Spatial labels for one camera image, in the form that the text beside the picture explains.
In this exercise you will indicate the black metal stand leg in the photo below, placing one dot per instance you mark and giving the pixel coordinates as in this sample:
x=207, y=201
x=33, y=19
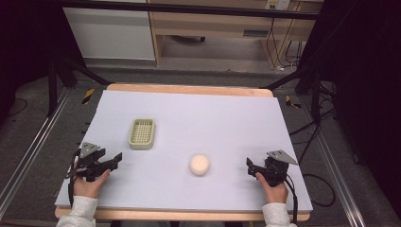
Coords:
x=52, y=85
x=315, y=94

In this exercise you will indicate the white foam mat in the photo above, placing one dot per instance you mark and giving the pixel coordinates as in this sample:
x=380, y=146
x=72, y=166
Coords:
x=195, y=126

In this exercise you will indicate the person's right hand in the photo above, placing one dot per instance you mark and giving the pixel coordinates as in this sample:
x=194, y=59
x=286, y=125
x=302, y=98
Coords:
x=275, y=192

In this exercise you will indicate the dark curtain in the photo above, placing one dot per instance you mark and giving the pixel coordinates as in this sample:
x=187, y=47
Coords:
x=362, y=78
x=28, y=41

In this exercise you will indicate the wooden table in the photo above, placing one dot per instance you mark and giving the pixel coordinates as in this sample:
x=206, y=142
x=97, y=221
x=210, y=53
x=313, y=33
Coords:
x=189, y=89

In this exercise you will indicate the aluminium floor rail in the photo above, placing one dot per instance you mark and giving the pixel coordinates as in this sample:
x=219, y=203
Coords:
x=339, y=176
x=34, y=143

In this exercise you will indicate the yellow black tape marker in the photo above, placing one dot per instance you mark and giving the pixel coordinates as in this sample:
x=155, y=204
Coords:
x=88, y=96
x=292, y=102

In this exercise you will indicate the white cabinet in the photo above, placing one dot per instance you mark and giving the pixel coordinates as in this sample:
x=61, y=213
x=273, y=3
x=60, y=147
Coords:
x=110, y=33

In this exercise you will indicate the round cream soap bar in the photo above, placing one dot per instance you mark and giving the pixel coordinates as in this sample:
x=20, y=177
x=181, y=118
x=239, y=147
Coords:
x=199, y=164

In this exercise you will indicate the green soap dish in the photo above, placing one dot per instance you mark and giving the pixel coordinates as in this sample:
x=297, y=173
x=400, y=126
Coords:
x=142, y=134

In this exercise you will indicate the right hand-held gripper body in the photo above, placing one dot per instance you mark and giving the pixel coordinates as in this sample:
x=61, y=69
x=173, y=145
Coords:
x=275, y=170

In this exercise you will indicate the wooden desk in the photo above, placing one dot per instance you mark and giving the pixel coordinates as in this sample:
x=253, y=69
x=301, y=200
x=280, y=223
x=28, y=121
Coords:
x=214, y=23

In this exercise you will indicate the person's left hand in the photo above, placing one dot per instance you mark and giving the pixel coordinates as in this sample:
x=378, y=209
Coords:
x=90, y=186

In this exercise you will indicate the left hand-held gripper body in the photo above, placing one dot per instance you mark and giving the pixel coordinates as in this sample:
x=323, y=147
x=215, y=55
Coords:
x=89, y=162

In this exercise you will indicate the black metal frame bar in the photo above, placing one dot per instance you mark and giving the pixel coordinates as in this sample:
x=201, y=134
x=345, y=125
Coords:
x=189, y=8

